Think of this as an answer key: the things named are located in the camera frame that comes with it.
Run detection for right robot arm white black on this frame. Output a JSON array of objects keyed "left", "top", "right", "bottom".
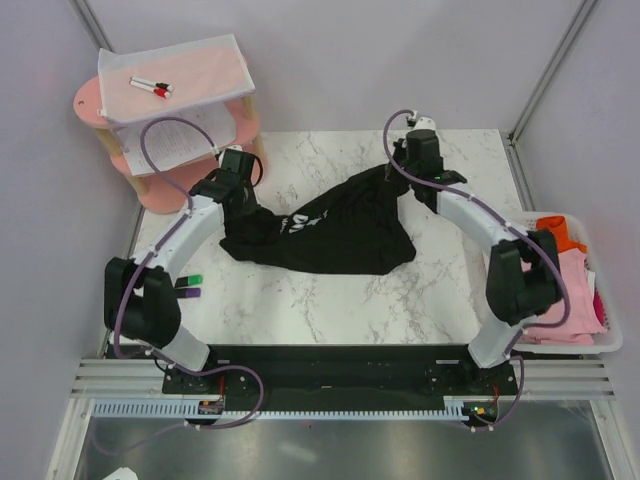
[{"left": 385, "top": 139, "right": 571, "bottom": 394}]

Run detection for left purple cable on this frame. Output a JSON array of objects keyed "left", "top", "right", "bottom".
[{"left": 89, "top": 117, "right": 265, "bottom": 454}]

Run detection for red cap whiteboard marker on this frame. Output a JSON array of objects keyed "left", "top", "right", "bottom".
[{"left": 130, "top": 81, "right": 171, "bottom": 99}]

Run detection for purple cap marker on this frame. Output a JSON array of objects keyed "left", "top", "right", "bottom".
[{"left": 174, "top": 287, "right": 201, "bottom": 299}]

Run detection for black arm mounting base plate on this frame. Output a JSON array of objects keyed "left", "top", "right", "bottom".
[{"left": 162, "top": 345, "right": 517, "bottom": 410}]

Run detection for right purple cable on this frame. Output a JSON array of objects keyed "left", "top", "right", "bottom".
[{"left": 382, "top": 109, "right": 572, "bottom": 432}]

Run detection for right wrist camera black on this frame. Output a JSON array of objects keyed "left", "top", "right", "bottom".
[{"left": 405, "top": 129, "right": 440, "bottom": 161}]

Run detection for pink three-tier wooden shelf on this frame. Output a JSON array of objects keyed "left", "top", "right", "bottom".
[{"left": 74, "top": 77, "right": 265, "bottom": 214}]

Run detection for white plastic laundry basket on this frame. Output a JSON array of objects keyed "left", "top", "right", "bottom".
[{"left": 507, "top": 211, "right": 622, "bottom": 355}]

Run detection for green cap marker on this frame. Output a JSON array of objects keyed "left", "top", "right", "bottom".
[{"left": 174, "top": 274, "right": 203, "bottom": 289}]

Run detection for aluminium rail frame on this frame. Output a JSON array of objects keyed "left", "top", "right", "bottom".
[{"left": 71, "top": 358, "right": 615, "bottom": 401}]

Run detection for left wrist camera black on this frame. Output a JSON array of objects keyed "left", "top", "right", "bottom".
[{"left": 219, "top": 148, "right": 257, "bottom": 178}]

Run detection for pink t-shirt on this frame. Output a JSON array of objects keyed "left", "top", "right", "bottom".
[{"left": 520, "top": 249, "right": 606, "bottom": 346}]

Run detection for black printed t-shirt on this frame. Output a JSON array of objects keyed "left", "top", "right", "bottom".
[{"left": 219, "top": 165, "right": 416, "bottom": 275}]

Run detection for white slotted cable duct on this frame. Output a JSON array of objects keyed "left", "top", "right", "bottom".
[{"left": 91, "top": 399, "right": 469, "bottom": 421}]

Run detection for magenta garment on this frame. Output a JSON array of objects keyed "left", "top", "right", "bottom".
[{"left": 593, "top": 291, "right": 609, "bottom": 330}]

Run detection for purple cable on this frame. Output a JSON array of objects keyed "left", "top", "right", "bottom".
[
  {"left": 382, "top": 109, "right": 572, "bottom": 432},
  {"left": 89, "top": 117, "right": 265, "bottom": 454}
]

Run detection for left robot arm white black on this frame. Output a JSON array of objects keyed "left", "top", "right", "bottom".
[{"left": 104, "top": 170, "right": 257, "bottom": 393}]

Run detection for black cap whiteboard marker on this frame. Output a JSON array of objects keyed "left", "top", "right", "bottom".
[{"left": 130, "top": 76, "right": 174, "bottom": 93}]

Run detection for white mesh zipper pouch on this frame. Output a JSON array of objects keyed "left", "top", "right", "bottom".
[{"left": 98, "top": 34, "right": 255, "bottom": 126}]

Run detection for orange t-shirt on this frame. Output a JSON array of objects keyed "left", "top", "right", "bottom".
[{"left": 536, "top": 215, "right": 588, "bottom": 254}]

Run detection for printed paper sheets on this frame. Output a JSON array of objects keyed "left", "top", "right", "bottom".
[{"left": 116, "top": 104, "right": 236, "bottom": 176}]

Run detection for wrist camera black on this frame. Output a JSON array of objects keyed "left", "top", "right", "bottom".
[
  {"left": 405, "top": 129, "right": 440, "bottom": 161},
  {"left": 219, "top": 148, "right": 257, "bottom": 178}
]

